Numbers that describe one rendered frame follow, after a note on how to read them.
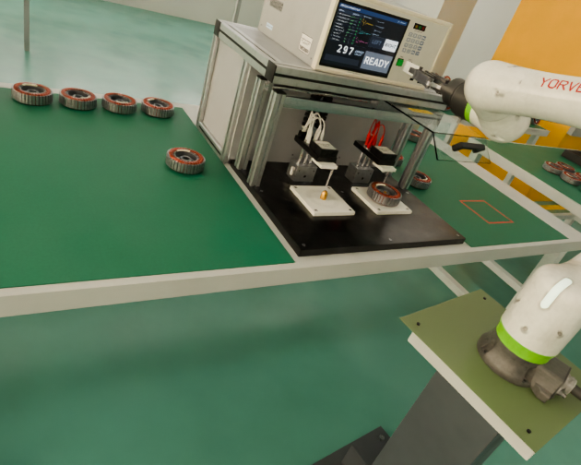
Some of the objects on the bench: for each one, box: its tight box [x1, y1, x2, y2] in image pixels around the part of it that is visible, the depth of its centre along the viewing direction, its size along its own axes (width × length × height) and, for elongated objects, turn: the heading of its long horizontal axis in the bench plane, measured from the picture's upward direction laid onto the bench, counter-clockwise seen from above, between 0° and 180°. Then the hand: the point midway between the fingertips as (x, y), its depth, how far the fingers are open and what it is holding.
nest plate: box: [290, 185, 355, 216], centre depth 137 cm, size 15×15×1 cm
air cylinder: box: [345, 162, 374, 184], centre depth 159 cm, size 5×8×6 cm
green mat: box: [0, 87, 295, 289], centre depth 126 cm, size 94×61×1 cm, turn 4°
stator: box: [165, 148, 206, 174], centre depth 134 cm, size 11×11×4 cm
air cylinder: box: [286, 159, 317, 182], centre depth 146 cm, size 5×8×6 cm
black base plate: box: [230, 160, 466, 256], centre depth 146 cm, size 47×64×2 cm
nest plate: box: [351, 186, 412, 215], centre depth 150 cm, size 15×15×1 cm
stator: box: [367, 182, 402, 207], centre depth 149 cm, size 11×11×4 cm
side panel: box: [196, 33, 250, 164], centre depth 147 cm, size 28×3×32 cm, turn 4°
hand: (413, 69), depth 132 cm, fingers closed
